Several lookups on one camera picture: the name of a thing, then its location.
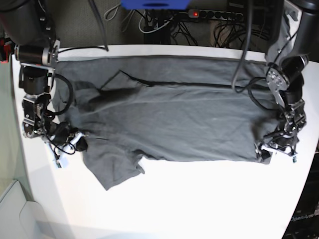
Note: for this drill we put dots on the blue box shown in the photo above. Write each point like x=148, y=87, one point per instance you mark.
x=155, y=4

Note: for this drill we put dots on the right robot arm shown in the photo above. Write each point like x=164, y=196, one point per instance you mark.
x=30, y=26

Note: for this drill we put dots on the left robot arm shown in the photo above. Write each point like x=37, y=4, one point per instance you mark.
x=293, y=26

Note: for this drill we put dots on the red clamp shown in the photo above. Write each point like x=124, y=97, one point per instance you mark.
x=4, y=51

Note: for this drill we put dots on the grey t-shirt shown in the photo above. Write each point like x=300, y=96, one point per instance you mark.
x=166, y=108

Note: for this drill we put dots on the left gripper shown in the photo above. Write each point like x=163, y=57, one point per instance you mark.
x=280, y=138

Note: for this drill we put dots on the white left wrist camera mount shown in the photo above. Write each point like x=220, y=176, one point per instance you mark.
x=274, y=148

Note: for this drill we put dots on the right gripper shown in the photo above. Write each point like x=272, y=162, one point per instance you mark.
x=61, y=131

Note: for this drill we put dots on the black power strip red switch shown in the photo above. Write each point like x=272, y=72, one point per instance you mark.
x=215, y=15

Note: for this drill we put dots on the grey bin at table corner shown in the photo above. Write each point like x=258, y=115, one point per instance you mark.
x=20, y=218

